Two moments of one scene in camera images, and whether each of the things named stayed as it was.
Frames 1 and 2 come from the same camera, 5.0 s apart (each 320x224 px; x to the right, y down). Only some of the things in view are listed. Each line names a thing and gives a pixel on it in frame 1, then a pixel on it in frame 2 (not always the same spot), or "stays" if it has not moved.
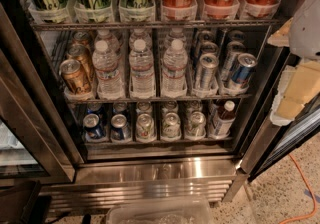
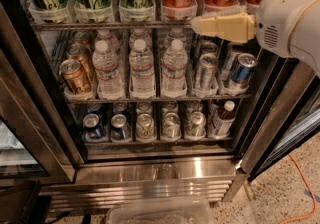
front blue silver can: x=243 y=69 stays
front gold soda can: x=74 y=78 stays
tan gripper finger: x=298 y=84 -> x=238 y=27
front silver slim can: x=208 y=63 stays
